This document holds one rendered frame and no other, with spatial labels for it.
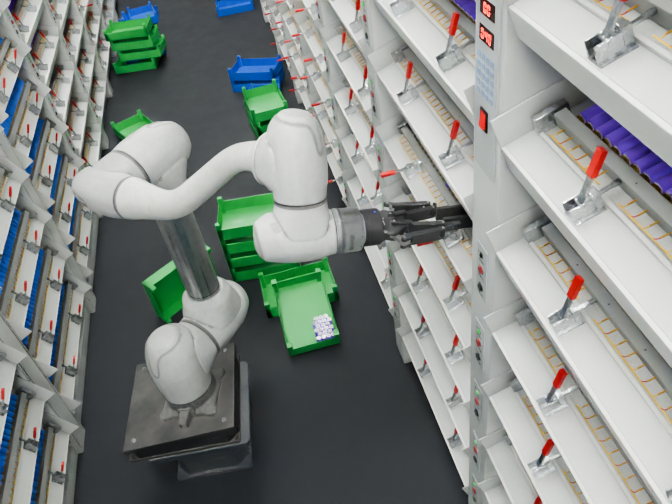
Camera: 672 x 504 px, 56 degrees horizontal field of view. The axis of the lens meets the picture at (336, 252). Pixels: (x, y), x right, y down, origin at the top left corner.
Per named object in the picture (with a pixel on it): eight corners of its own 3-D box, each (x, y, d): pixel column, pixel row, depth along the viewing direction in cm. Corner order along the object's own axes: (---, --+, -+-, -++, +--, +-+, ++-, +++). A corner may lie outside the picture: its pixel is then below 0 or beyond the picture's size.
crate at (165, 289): (157, 316, 266) (168, 324, 261) (141, 282, 252) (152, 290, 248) (211, 274, 280) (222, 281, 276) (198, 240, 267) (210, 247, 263)
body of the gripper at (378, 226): (354, 230, 131) (396, 225, 133) (365, 256, 125) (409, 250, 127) (356, 200, 126) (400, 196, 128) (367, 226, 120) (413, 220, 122)
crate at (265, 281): (268, 319, 256) (264, 305, 250) (261, 285, 271) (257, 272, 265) (339, 300, 258) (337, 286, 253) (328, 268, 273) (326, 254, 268)
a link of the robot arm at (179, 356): (152, 396, 194) (122, 349, 180) (188, 352, 205) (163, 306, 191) (191, 412, 186) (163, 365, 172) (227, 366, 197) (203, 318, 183)
